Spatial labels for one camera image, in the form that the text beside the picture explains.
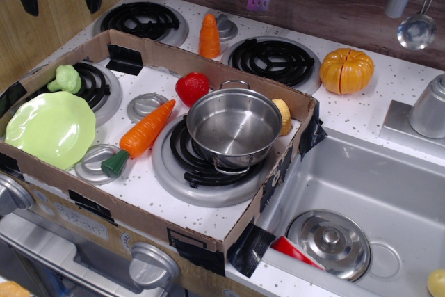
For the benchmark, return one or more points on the light green toy broccoli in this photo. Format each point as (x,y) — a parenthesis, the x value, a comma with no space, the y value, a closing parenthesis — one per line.
(67,79)

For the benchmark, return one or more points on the stainless steel pot lid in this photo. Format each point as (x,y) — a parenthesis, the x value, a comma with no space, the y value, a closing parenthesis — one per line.
(334,241)

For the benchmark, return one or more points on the black back left burner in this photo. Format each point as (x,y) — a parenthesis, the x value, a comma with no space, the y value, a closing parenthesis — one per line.
(146,20)

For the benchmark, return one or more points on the black burner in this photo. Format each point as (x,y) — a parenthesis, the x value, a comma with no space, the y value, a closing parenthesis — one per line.
(100,88)
(276,58)
(146,20)
(188,177)

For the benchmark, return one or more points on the black front left burner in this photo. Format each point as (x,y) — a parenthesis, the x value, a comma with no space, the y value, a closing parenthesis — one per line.
(100,88)

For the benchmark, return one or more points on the light green plastic plate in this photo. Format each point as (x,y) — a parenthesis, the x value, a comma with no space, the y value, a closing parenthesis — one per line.
(57,128)

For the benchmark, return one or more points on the grey stove top knob upper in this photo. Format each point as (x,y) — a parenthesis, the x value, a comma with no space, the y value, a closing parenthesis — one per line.
(143,105)

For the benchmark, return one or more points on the grey stove knob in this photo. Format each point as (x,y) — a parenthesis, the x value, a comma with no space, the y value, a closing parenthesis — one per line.
(226,28)
(90,167)
(143,105)

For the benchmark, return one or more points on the orange toy carrot tip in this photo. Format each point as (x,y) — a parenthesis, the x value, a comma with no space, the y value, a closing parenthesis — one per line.
(209,41)

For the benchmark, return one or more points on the red toy strawberry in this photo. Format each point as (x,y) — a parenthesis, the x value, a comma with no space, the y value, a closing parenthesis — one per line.
(192,87)

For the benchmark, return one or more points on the orange toy carrot green stem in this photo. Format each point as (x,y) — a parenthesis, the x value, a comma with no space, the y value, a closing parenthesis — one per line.
(138,139)

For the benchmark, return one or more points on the grey back stove knob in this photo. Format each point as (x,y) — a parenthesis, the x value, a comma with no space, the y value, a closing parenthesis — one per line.
(226,28)

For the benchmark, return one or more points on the grey stove top knob lower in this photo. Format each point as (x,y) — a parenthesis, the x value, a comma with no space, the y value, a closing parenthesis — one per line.
(90,167)

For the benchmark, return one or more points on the grey oven knob left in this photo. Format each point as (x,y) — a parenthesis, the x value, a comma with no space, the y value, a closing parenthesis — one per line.
(13,196)

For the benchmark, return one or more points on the grey oven knob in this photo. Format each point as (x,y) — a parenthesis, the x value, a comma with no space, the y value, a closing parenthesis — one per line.
(13,196)
(151,267)

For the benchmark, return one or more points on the black front right burner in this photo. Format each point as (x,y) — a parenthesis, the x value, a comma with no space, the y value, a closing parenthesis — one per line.
(188,177)

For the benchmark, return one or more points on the black back right burner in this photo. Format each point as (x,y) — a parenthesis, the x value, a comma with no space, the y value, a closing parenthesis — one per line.
(276,58)

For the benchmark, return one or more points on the yellow toy corn cob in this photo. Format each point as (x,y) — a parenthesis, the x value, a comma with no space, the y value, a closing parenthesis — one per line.
(286,115)

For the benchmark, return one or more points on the grey oven knob right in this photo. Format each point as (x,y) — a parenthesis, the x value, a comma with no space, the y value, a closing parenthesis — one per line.
(151,267)

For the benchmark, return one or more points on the orange toy pumpkin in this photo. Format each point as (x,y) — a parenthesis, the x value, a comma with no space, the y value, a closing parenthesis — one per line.
(346,71)

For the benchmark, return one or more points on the brown cardboard fence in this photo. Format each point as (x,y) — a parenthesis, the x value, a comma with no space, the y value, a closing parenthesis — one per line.
(136,207)

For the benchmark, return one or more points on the orange toy bread corner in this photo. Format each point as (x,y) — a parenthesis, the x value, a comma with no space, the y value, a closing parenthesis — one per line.
(12,289)

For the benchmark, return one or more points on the red toy pepper piece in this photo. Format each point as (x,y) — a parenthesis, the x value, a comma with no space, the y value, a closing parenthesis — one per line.
(287,247)

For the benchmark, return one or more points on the hanging metal ladle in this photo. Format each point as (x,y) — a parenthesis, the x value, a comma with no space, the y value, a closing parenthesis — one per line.
(418,31)

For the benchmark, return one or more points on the grey toy faucet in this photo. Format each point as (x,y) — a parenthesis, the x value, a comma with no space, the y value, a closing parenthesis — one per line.
(426,117)

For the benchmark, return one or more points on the grey sink basin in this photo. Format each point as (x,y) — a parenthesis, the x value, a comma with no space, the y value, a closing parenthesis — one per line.
(397,200)

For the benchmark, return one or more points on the pale yellow toy potato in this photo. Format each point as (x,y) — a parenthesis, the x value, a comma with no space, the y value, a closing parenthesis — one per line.
(436,283)

